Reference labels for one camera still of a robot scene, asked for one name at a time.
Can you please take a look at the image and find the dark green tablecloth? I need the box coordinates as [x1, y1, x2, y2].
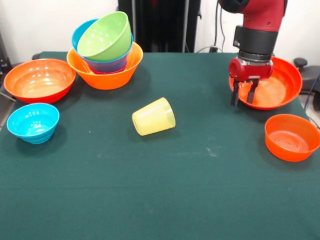
[0, 51, 320, 240]

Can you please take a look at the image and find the small magenta plastic bowl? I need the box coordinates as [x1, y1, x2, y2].
[91, 66, 128, 76]

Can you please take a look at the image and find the small blue plastic bowl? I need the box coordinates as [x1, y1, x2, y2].
[86, 56, 129, 74]

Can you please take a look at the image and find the green plastic bowl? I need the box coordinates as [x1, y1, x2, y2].
[76, 11, 134, 62]

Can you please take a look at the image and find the small orange-red plastic bowl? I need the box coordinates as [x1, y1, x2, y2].
[264, 113, 320, 163]

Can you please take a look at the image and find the large orange plastic bowl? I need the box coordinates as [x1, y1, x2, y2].
[66, 41, 144, 91]

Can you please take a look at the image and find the yellow plastic cup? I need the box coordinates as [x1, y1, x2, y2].
[131, 97, 177, 137]

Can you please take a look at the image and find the black wall cable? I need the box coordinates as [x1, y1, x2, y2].
[213, 0, 227, 51]

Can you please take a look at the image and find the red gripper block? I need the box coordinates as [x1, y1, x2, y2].
[228, 56, 275, 108]

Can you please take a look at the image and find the large red plastic bowl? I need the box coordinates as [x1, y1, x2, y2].
[228, 56, 304, 111]
[3, 58, 77, 105]

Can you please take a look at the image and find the small cyan plastic bowl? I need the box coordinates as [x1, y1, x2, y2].
[6, 102, 60, 145]

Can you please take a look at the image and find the large blue plastic bowl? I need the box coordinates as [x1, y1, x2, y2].
[71, 18, 135, 65]

